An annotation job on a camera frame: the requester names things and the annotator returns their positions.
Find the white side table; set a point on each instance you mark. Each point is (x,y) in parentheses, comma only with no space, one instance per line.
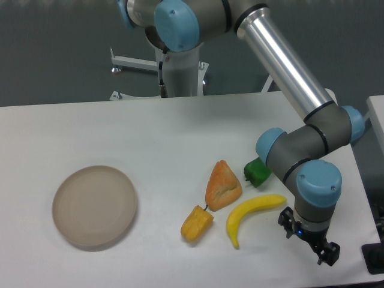
(374,116)

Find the black box at right edge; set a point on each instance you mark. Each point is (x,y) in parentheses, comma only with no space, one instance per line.
(373,256)

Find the orange toy pepper wedge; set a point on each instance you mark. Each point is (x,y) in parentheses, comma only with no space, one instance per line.
(223,187)

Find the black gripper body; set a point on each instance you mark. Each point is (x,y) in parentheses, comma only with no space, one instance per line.
(311,232)

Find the yellow toy banana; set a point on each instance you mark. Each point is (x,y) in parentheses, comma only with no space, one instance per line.
(256,204)

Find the yellow toy pepper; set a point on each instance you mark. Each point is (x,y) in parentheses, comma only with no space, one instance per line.
(196,224)

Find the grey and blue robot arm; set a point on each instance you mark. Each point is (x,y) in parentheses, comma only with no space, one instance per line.
(177,28)

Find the beige round plate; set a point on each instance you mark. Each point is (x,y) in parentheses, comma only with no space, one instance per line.
(94,207)

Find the green toy pepper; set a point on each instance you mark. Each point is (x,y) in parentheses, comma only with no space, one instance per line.
(256,172)

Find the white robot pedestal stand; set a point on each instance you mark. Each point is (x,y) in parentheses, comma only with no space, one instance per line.
(180,74)

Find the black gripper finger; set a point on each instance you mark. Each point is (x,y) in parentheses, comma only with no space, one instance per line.
(285,220)
(327,252)

